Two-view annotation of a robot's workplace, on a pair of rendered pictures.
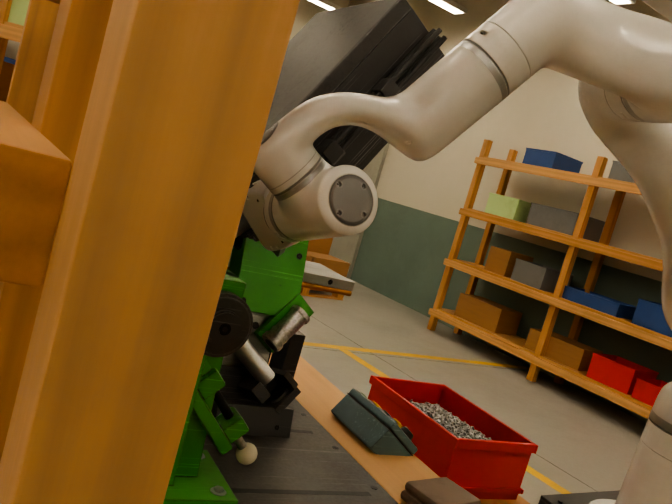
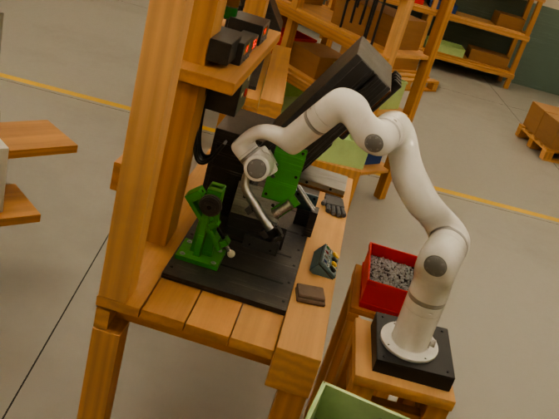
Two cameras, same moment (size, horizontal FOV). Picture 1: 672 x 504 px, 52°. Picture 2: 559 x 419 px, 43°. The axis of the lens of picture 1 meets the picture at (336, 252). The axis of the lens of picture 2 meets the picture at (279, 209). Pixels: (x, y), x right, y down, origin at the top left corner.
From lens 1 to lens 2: 1.69 m
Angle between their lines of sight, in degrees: 36
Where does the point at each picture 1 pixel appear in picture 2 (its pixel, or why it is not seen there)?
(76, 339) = (117, 208)
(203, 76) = (137, 160)
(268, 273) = (279, 183)
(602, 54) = (348, 124)
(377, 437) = (314, 266)
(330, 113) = (251, 135)
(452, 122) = (295, 143)
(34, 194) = not seen: hidden behind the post
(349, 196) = (255, 167)
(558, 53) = (338, 120)
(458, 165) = not seen: outside the picture
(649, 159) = (393, 165)
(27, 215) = not seen: hidden behind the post
